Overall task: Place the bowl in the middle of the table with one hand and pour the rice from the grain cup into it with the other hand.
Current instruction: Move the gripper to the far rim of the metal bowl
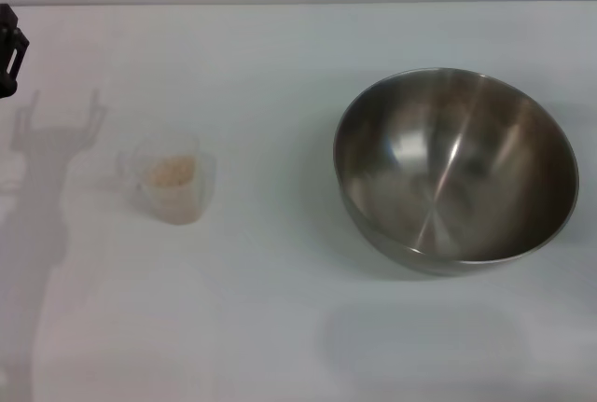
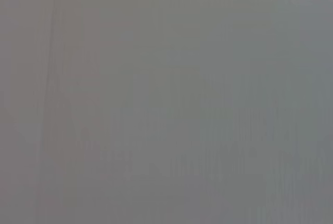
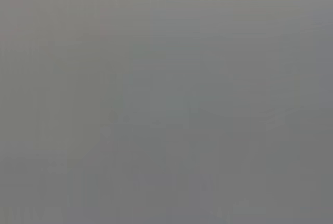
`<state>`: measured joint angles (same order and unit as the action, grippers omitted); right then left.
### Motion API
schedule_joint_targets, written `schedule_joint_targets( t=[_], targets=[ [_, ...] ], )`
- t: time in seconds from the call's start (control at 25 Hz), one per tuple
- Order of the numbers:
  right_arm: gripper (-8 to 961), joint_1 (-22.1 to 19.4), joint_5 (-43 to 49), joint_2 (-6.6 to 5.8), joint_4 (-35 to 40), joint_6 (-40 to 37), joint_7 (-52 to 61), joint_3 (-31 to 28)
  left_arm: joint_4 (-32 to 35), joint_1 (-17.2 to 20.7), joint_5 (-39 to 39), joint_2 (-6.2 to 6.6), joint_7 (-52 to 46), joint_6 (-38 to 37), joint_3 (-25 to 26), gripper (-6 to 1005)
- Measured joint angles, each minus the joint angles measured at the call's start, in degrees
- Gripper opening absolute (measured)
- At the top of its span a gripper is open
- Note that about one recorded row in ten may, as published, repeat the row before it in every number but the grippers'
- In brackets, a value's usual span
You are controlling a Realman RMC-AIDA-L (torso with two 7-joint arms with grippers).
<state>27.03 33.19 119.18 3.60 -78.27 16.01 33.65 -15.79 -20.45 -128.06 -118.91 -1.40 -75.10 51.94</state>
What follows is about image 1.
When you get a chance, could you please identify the white rice grains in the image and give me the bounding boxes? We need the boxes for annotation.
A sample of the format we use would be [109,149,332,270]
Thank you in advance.
[147,154,196,187]

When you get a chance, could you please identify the clear plastic measuring cup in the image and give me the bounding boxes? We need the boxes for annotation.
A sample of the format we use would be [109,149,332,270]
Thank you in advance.
[116,133,218,226]

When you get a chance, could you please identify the stainless steel mixing bowl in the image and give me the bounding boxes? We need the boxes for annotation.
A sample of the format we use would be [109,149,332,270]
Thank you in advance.
[331,65,580,277]

